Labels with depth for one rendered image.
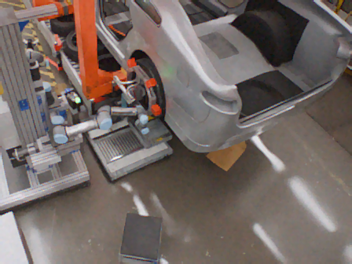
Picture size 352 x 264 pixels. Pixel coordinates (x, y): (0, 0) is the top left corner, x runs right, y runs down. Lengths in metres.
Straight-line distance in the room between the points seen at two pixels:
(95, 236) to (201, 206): 1.18
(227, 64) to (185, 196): 1.56
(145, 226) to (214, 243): 0.80
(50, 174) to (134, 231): 1.14
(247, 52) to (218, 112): 1.55
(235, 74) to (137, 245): 2.10
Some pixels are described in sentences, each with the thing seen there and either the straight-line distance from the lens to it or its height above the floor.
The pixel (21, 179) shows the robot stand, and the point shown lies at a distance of 3.80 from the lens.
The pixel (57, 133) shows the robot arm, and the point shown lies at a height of 1.03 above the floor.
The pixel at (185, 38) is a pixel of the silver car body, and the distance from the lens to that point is 2.87.
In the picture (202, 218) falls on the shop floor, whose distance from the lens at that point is 3.78.
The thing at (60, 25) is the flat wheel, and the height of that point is 0.49.
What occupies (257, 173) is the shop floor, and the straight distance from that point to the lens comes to 4.27.
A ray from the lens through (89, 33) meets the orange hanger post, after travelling 3.40.
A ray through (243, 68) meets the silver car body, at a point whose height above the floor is 0.94.
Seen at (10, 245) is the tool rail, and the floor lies 2.82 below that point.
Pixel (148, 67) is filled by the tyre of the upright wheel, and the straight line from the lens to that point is 3.40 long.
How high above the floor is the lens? 3.34
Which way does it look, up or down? 46 degrees down
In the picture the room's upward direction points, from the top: 1 degrees clockwise
